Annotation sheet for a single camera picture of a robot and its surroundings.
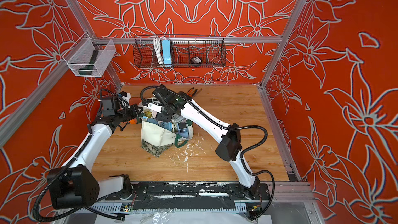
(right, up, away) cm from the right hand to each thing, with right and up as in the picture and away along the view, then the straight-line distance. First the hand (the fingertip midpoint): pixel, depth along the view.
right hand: (161, 107), depth 78 cm
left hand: (-12, 0, +5) cm, 13 cm away
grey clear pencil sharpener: (+10, -11, +3) cm, 15 cm away
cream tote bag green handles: (-2, -16, -1) cm, 16 cm away
